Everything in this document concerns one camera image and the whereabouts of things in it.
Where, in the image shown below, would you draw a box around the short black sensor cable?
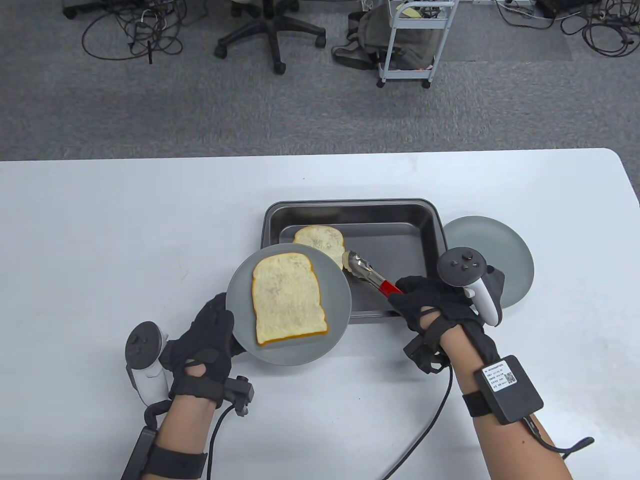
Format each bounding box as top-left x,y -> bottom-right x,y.
520,417 -> 596,456

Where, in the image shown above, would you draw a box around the right hand tracking controller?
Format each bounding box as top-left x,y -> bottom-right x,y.
436,248 -> 506,327

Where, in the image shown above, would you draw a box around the person's left hand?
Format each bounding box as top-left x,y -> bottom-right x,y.
159,292 -> 247,408

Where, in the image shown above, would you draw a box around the dark metal baking tray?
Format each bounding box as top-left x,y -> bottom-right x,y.
261,198 -> 451,325

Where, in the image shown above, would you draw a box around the left hand tracking controller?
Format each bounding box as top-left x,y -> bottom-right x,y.
125,321 -> 171,407

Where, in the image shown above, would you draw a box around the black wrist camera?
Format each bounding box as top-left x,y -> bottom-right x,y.
403,335 -> 451,375
218,375 -> 256,416

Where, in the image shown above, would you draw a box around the red-handled kitchen tongs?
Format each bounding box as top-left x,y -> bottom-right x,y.
342,251 -> 405,297

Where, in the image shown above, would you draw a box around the black left forearm sensor box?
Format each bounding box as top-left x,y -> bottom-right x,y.
121,426 -> 208,480

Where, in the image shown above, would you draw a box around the person's right forearm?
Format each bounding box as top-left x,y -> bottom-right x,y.
437,320 -> 573,480

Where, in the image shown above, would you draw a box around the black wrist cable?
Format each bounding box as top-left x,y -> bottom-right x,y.
382,364 -> 455,480
206,404 -> 236,480

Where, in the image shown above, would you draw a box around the toast slice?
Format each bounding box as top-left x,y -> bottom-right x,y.
251,252 -> 330,347
292,225 -> 346,271

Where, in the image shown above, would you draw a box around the grey backpack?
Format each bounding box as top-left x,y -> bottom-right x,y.
331,7 -> 436,71

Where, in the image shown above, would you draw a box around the black office chair base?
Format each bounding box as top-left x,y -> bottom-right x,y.
215,0 -> 327,76

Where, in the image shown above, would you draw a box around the person's right hand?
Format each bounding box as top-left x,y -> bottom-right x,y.
388,275 -> 485,351

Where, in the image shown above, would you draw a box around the white wheeled cart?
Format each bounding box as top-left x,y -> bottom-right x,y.
376,0 -> 460,89

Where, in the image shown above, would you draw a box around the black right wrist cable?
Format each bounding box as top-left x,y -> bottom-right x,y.
382,364 -> 455,480

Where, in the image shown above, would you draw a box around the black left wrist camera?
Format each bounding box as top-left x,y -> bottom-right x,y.
218,375 -> 256,416

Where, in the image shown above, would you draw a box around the person's left forearm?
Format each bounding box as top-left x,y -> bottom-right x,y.
147,395 -> 221,480

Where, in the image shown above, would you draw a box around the black floor cable tangle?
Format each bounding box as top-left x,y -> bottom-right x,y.
81,0 -> 188,65
495,0 -> 640,58

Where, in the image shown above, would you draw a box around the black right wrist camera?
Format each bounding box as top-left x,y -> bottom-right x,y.
403,335 -> 451,375

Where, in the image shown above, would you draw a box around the hand tracking controller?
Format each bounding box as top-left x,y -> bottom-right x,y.
436,248 -> 506,327
125,321 -> 171,407

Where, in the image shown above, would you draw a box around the grey round plate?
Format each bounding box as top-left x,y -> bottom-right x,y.
442,215 -> 535,309
225,243 -> 352,366

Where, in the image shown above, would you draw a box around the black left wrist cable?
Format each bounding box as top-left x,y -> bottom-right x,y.
206,404 -> 236,480

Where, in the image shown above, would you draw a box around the black right forearm sensor box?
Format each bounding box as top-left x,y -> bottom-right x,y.
462,355 -> 545,426

